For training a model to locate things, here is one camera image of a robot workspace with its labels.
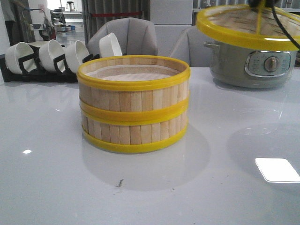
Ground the white refrigerator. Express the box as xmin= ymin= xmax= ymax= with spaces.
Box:
xmin=150 ymin=0 xmax=193 ymax=56

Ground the bamboo steamer tray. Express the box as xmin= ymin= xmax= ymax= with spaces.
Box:
xmin=82 ymin=111 xmax=188 ymax=153
xmin=77 ymin=55 xmax=190 ymax=123

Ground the black dish rack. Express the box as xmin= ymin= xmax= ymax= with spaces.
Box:
xmin=0 ymin=53 xmax=101 ymax=83

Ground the person in background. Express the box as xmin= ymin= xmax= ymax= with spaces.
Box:
xmin=1 ymin=0 xmax=32 ymax=45

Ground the right grey chair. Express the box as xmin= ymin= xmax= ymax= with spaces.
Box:
xmin=169 ymin=26 xmax=214 ymax=68

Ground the white bowl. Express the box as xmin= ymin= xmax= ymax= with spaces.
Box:
xmin=99 ymin=32 xmax=122 ymax=58
xmin=5 ymin=42 xmax=34 ymax=75
xmin=39 ymin=40 xmax=65 ymax=72
xmin=64 ymin=40 xmax=90 ymax=73

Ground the grey electric cooking pot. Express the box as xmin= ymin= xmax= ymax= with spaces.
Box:
xmin=203 ymin=41 xmax=297 ymax=88

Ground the red barrier belt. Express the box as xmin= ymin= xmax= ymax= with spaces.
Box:
xmin=88 ymin=11 xmax=143 ymax=18

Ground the grey chair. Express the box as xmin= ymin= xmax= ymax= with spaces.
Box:
xmin=87 ymin=17 xmax=158 ymax=55
xmin=169 ymin=26 xmax=214 ymax=68

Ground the black cable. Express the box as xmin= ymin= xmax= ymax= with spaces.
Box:
xmin=248 ymin=0 xmax=300 ymax=51

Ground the left grey chair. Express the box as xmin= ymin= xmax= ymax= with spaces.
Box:
xmin=87 ymin=17 xmax=158 ymax=55

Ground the bamboo steamer lid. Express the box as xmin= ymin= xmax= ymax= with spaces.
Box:
xmin=196 ymin=0 xmax=300 ymax=51

